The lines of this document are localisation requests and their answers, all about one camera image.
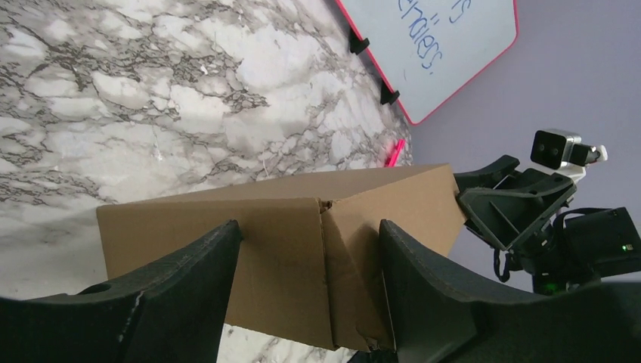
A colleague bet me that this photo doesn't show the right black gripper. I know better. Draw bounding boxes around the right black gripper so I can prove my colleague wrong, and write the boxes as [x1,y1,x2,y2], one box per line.
[454,155,640,296]

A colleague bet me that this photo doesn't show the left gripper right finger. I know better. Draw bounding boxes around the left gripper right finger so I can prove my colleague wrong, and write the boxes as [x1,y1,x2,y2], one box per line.
[379,220,640,362]

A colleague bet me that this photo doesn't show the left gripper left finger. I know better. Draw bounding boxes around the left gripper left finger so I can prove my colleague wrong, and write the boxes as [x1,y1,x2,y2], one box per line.
[1,220,242,362]

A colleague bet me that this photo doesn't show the brown cardboard box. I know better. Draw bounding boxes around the brown cardboard box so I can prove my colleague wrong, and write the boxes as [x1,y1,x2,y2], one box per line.
[96,164,464,351]

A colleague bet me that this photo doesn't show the pink marker pen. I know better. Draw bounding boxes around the pink marker pen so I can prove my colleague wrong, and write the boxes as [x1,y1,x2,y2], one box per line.
[385,139,406,168]

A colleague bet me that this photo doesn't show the pink framed whiteboard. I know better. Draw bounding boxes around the pink framed whiteboard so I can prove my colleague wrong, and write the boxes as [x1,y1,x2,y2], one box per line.
[337,0,519,126]

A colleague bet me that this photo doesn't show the black whiteboard stand foot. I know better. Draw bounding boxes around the black whiteboard stand foot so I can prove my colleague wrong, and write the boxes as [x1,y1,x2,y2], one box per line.
[348,29,370,55]

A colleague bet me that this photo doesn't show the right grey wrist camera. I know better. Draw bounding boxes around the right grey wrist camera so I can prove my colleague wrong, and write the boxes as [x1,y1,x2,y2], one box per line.
[530,129,608,184]

